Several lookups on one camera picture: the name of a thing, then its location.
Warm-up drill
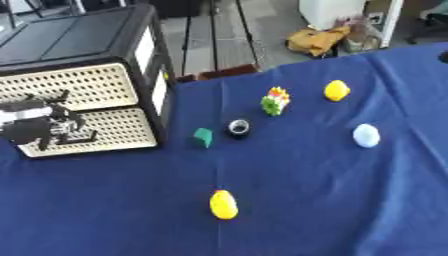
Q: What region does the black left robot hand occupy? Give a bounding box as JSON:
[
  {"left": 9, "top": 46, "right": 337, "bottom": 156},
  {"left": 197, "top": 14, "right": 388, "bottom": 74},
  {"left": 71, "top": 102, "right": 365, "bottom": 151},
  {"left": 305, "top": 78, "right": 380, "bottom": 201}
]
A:
[{"left": 0, "top": 89, "right": 88, "bottom": 151}]

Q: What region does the pale pierced drawer front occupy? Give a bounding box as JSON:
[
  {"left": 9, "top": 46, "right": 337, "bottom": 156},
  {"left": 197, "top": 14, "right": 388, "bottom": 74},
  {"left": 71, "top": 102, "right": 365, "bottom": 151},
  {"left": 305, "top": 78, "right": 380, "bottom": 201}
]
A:
[
  {"left": 15, "top": 107, "right": 160, "bottom": 158},
  {"left": 0, "top": 62, "right": 140, "bottom": 112}
]

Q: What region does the black cabinet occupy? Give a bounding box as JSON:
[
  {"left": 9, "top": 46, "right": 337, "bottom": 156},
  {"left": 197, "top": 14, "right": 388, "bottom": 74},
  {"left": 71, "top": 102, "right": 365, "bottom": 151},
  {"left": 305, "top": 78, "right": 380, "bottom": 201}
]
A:
[{"left": 0, "top": 3, "right": 179, "bottom": 160}]

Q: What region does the green block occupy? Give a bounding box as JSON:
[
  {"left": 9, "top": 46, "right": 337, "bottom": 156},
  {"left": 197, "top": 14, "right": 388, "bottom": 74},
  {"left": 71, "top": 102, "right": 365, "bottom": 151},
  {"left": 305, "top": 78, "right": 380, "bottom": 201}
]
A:
[{"left": 192, "top": 127, "right": 216, "bottom": 149}]

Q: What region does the long yellow toy lemon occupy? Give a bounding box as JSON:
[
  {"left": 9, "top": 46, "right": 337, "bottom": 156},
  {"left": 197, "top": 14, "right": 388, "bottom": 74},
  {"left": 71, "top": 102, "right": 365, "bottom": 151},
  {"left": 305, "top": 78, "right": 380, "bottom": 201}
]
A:
[{"left": 208, "top": 189, "right": 240, "bottom": 221}]

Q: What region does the black tape roll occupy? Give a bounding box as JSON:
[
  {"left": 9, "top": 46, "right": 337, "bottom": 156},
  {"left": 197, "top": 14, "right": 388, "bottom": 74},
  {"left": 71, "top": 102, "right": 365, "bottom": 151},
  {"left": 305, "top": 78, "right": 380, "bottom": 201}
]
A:
[{"left": 225, "top": 118, "right": 254, "bottom": 140}]

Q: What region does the black tripod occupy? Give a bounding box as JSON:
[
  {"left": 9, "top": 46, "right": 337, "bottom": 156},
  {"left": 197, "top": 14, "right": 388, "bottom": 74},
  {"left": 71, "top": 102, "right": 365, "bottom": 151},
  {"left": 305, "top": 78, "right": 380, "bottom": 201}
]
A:
[{"left": 178, "top": 0, "right": 263, "bottom": 78}]

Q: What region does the multicoloured toy bundle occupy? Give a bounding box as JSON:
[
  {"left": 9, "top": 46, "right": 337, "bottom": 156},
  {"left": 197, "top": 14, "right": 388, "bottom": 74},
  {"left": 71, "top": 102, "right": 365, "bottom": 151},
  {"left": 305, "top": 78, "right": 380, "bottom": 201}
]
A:
[{"left": 259, "top": 86, "right": 293, "bottom": 117}]

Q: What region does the yellow-brown bag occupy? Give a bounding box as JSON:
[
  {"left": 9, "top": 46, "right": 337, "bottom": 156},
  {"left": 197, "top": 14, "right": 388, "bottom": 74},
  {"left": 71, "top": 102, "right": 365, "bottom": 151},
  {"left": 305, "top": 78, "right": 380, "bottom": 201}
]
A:
[{"left": 283, "top": 25, "right": 354, "bottom": 57}]

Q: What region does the small yellow toy lemon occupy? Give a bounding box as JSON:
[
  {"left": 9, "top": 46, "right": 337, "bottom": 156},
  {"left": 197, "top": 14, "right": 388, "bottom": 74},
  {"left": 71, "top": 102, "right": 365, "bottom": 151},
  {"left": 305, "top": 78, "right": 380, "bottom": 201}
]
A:
[{"left": 322, "top": 79, "right": 352, "bottom": 103}]

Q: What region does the white cabinet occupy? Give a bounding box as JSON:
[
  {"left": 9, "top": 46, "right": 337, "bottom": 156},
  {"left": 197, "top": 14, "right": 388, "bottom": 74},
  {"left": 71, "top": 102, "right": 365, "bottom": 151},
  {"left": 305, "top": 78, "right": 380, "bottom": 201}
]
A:
[{"left": 297, "top": 0, "right": 406, "bottom": 49}]

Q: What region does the pale blue egg-shaped toy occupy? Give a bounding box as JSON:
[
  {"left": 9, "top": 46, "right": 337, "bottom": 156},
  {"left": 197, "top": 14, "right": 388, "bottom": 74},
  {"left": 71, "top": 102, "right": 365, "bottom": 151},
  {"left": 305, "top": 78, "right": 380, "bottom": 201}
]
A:
[{"left": 351, "top": 123, "right": 382, "bottom": 149}]

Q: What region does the grey pink bag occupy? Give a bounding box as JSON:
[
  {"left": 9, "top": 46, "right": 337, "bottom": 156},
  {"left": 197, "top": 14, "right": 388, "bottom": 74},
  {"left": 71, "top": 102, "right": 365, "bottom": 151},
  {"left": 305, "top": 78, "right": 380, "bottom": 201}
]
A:
[{"left": 334, "top": 15, "right": 385, "bottom": 54}]

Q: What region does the black office chair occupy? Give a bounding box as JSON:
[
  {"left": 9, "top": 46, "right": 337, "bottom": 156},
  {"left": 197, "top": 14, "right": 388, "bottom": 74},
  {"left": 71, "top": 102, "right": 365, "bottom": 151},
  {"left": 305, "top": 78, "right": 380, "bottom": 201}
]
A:
[{"left": 404, "top": 0, "right": 448, "bottom": 45}]

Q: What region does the black drawer handle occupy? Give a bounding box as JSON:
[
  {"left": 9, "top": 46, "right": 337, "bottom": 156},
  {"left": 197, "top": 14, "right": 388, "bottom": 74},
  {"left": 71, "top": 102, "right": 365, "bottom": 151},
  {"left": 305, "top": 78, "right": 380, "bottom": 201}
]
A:
[{"left": 52, "top": 129, "right": 100, "bottom": 146}]

